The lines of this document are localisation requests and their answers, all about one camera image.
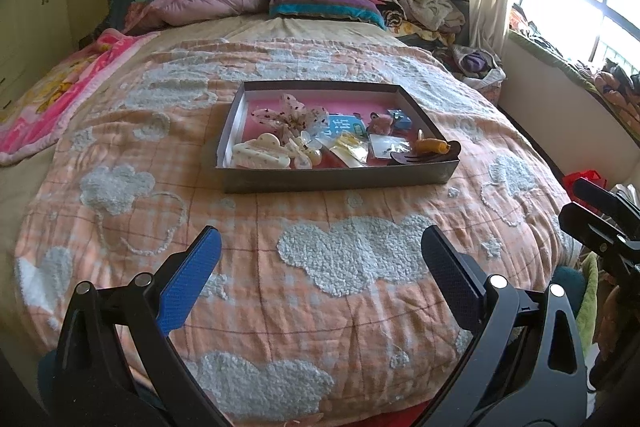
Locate amber spiral hair clip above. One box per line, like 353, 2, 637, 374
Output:
412, 129, 450, 156

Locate polka dot fabric bow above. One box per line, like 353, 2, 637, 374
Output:
250, 93, 330, 144

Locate dark maroon long hair clip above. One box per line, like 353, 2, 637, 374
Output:
388, 141, 461, 165

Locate blue square hair clip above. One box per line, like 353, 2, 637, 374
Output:
387, 108, 412, 132

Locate pile of clothes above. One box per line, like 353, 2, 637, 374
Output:
370, 0, 469, 49

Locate purple teal striped pillow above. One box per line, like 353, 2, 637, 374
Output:
269, 0, 386, 29

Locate cream wardrobe with black handles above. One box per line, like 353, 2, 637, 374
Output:
1, 0, 75, 109

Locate white card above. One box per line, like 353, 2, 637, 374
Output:
307, 128, 334, 150

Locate orange cloud pattern quilt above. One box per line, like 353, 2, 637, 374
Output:
15, 39, 578, 426

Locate cream claw hair clip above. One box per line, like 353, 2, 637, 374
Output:
232, 133, 291, 170

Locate yellow rings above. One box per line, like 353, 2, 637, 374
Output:
326, 131, 371, 169

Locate clear pearl claw clip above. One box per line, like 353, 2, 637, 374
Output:
284, 131, 322, 170

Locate clothes on window sill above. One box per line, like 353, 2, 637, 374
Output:
506, 3, 640, 143

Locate pink cartoon blanket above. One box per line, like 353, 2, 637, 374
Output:
1, 28, 158, 167

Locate red plastic bag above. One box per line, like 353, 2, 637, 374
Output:
562, 169, 606, 196

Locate grey tray box pink inside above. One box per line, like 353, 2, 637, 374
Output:
215, 80, 459, 193

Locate earring card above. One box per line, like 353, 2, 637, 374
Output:
369, 134, 412, 160

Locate floral fabric laundry bag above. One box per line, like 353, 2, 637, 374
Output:
451, 44, 506, 106

